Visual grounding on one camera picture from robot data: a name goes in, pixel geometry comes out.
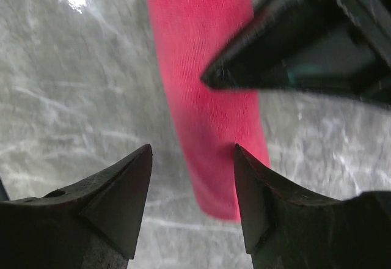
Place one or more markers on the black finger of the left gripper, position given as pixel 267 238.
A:
pixel 331 47

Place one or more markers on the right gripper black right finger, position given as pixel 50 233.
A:
pixel 288 226

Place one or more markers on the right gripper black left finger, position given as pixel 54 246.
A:
pixel 93 223

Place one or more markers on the red towel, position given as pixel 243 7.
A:
pixel 209 124

